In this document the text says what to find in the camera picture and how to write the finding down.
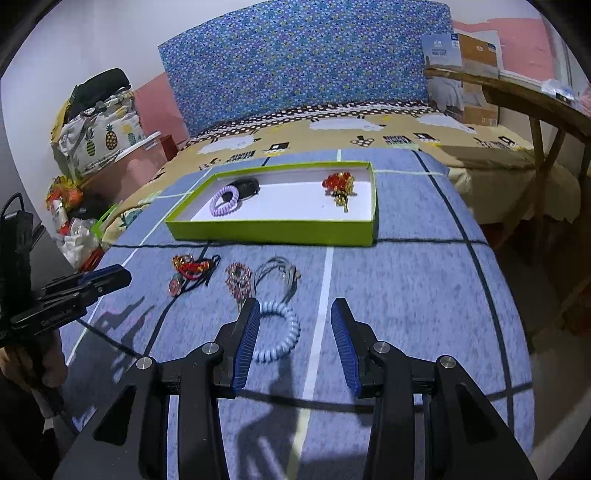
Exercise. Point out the green shallow cardboard box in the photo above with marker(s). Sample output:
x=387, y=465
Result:
x=291, y=207

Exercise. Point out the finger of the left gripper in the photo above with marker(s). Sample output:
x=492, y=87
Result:
x=93, y=285
x=64, y=285

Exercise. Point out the pink rhinestone hair clip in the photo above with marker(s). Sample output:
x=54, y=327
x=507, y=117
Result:
x=239, y=282

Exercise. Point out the red gold knot ornament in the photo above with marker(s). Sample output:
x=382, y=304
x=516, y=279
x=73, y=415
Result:
x=191, y=269

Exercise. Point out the black cord round charm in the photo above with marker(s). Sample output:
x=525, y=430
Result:
x=177, y=285

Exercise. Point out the person left hand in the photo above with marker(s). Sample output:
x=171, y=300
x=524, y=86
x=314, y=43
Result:
x=41, y=362

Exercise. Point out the black clothing pile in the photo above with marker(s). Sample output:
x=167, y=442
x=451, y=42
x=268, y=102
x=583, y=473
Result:
x=96, y=89

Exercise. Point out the red bead hair clip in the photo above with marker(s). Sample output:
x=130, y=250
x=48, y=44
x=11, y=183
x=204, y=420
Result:
x=340, y=186

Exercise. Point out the blue patterned headboard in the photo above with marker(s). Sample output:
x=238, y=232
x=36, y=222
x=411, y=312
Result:
x=278, y=55

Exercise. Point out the pink storage box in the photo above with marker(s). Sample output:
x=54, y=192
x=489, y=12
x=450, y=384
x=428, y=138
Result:
x=129, y=171

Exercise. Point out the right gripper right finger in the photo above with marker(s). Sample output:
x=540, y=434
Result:
x=465, y=436

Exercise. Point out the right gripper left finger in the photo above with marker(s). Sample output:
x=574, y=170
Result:
x=127, y=437

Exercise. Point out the black wristband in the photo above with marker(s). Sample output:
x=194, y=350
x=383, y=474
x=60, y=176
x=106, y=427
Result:
x=246, y=187

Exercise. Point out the blue grid bedspread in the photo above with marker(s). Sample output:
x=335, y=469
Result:
x=431, y=286

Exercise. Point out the white plastic bag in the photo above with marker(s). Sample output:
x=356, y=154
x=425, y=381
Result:
x=79, y=243

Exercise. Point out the wooden table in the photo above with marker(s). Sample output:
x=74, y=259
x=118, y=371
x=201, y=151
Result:
x=550, y=119

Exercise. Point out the tan cartoon bed sheet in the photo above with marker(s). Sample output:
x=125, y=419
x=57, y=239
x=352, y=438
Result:
x=492, y=168

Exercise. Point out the pineapple print bag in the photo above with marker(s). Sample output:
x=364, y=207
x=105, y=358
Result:
x=87, y=141

